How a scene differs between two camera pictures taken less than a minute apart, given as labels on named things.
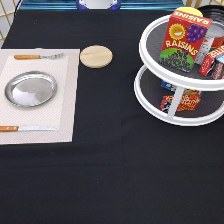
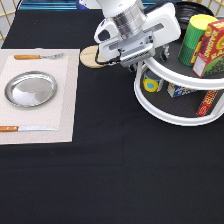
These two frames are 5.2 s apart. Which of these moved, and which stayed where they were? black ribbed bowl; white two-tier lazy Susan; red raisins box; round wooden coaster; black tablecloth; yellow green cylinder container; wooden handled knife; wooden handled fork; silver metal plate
Moved: black ribbed bowl; red raisins box; yellow green cylinder container
Stayed: wooden handled fork; black tablecloth; wooden handled knife; silver metal plate; white two-tier lazy Susan; round wooden coaster
